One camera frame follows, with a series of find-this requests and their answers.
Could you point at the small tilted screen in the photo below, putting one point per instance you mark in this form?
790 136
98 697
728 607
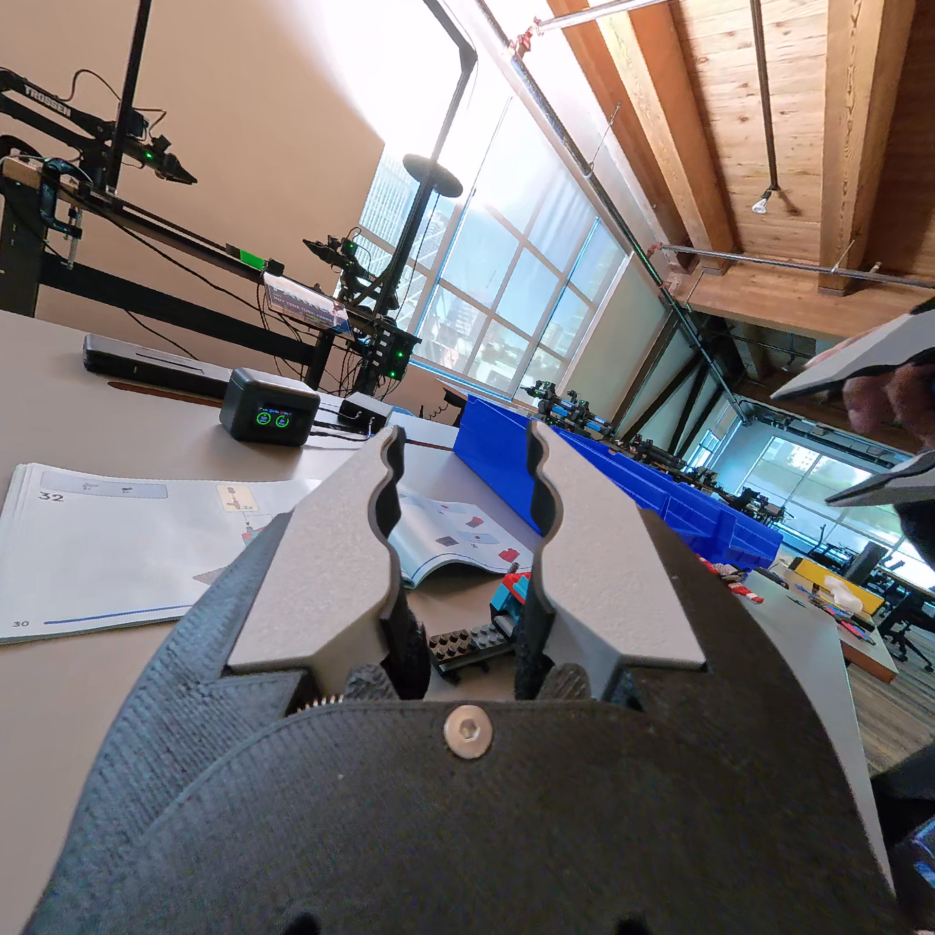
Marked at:
307 303

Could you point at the small black box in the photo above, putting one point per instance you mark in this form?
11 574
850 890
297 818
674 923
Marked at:
365 415

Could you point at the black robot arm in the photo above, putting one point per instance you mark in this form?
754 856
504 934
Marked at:
109 135
347 259

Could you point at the red and blue brick truck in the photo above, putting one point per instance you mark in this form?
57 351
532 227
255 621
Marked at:
508 592

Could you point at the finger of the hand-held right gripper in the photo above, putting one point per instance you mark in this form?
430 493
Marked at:
895 482
862 358

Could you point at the row of distant robot arms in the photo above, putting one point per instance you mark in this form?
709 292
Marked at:
577 413

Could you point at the black clamp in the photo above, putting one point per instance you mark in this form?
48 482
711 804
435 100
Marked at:
58 212

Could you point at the black hub with green lights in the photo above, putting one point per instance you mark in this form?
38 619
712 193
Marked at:
391 347

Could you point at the grey desk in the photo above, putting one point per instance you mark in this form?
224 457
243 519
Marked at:
109 431

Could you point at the yellow box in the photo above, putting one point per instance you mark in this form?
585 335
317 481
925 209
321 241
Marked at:
822 570

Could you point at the black power bank with display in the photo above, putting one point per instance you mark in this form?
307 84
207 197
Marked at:
267 405

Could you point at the ceiling spot lamp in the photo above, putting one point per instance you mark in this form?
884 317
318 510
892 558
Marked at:
764 200

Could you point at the black metal frame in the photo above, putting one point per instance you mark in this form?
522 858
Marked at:
131 87

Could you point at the loose red bricks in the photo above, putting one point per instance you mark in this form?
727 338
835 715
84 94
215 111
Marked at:
734 581

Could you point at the person's dark pants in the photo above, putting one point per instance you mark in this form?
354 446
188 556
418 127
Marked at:
909 789

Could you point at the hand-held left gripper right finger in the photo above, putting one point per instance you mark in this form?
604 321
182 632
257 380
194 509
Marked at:
613 577

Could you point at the large grid window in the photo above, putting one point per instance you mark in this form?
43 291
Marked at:
511 277

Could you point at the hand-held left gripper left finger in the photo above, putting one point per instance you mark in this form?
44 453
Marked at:
321 570

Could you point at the open instruction booklet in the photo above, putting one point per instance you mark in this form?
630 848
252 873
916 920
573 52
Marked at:
109 555

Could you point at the blue plastic bin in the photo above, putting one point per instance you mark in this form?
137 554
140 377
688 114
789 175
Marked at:
657 497

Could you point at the flat black device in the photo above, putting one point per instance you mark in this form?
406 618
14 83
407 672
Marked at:
150 361

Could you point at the person's right hand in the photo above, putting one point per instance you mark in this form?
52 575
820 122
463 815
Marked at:
887 409

